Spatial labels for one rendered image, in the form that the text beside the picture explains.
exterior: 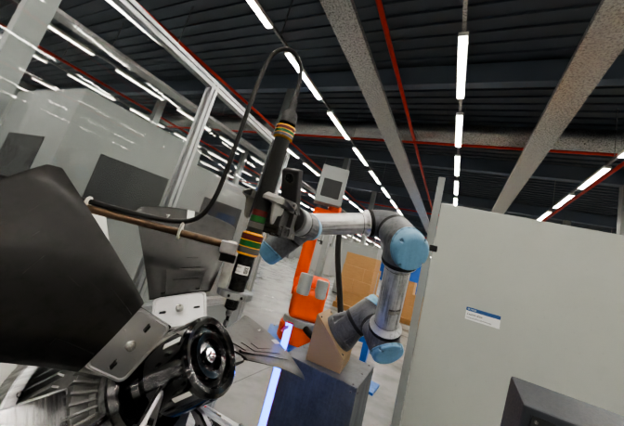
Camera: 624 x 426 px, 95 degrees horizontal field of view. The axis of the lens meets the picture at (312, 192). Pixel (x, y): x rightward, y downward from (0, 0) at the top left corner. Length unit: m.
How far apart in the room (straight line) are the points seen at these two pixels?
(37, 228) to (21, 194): 0.04
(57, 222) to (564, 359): 2.46
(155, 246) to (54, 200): 0.26
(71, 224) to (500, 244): 2.29
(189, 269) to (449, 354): 1.99
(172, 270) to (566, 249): 2.31
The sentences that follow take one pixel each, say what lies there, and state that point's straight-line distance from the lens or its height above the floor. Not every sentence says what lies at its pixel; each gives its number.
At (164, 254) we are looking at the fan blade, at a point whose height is 1.33.
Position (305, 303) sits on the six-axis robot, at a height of 0.61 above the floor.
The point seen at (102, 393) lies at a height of 1.14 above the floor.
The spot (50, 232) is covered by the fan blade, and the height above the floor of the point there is 1.36.
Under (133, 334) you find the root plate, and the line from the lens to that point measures 0.52.
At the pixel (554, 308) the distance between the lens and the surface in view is 2.45.
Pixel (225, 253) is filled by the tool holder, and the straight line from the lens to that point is 0.59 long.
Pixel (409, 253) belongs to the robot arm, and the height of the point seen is 1.48.
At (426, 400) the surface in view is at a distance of 2.43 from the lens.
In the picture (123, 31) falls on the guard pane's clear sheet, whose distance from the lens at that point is 1.27.
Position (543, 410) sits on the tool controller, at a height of 1.23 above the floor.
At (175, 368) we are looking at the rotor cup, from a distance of 0.50.
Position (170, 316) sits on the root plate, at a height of 1.24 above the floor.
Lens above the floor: 1.42
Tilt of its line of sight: 11 degrees up
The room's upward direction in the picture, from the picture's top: 15 degrees clockwise
